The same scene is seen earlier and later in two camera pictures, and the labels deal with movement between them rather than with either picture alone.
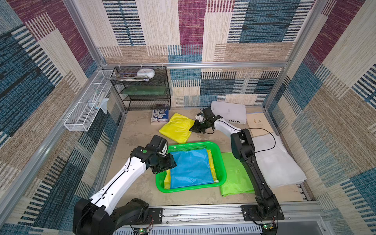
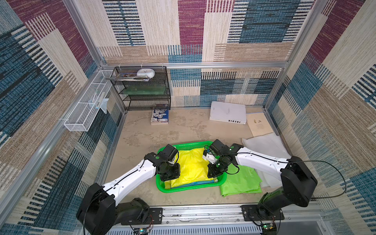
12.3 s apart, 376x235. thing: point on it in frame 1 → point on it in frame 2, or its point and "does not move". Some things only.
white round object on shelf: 150,73 does not move
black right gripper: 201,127 → 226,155
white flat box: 231,112 does not move
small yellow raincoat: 177,128 → 194,168
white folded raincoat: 277,164 does not move
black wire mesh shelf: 144,88 does not move
